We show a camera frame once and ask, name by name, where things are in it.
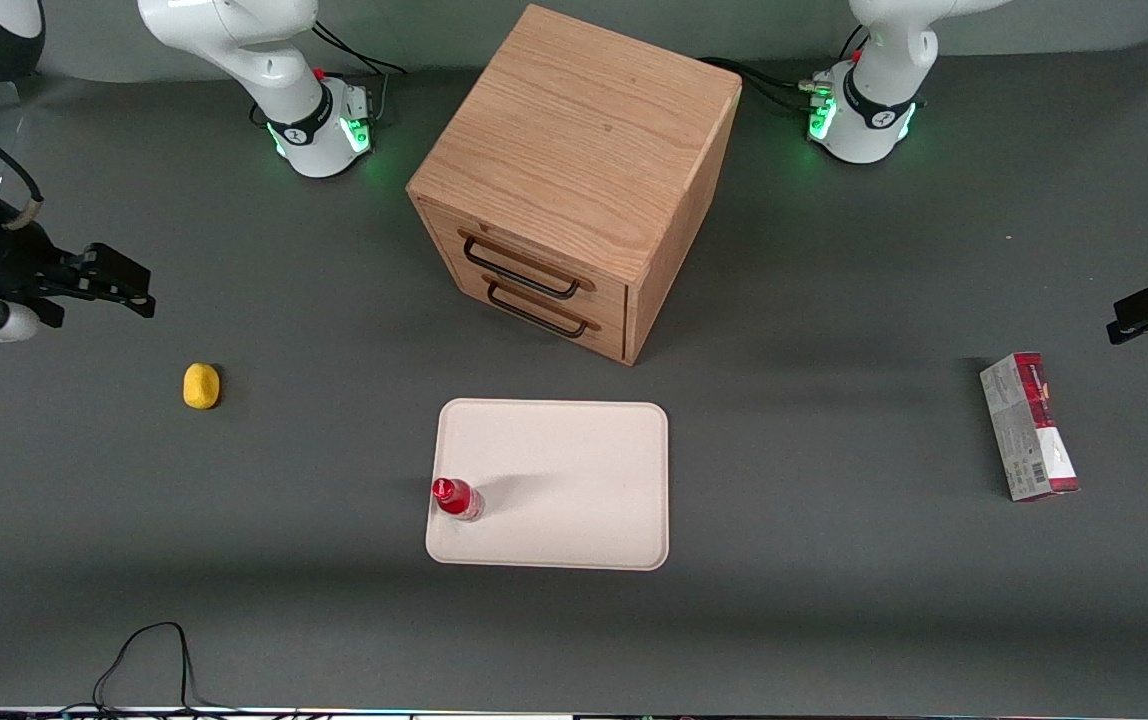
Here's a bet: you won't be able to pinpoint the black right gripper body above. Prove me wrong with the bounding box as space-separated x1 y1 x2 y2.
0 205 87 329

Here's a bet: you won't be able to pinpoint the red coke bottle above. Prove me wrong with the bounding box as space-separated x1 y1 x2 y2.
431 477 485 524

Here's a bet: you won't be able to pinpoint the cream rectangular plastic tray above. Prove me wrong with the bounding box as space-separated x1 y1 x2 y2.
425 398 670 572

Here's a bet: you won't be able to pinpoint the yellow lemon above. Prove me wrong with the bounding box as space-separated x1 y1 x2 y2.
182 362 222 411

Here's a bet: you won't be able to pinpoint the grey and red carton box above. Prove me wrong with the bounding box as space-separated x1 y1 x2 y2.
979 351 1081 502

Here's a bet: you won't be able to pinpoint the oak wooden drawer cabinet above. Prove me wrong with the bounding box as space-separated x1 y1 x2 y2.
406 3 743 367

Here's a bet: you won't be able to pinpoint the black right arm base cables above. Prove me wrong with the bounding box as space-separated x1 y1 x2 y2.
312 18 409 126

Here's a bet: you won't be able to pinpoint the black arm base cables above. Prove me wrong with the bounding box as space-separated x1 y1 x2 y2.
312 18 409 126
699 25 870 113

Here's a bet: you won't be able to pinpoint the thin black looped cable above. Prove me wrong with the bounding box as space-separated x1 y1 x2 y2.
54 621 235 717

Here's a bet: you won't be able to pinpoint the black metal drawer handle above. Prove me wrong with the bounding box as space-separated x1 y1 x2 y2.
460 231 596 301
483 277 601 340

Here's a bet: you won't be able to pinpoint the black left arm base cables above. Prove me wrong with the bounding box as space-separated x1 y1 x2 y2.
699 25 870 113

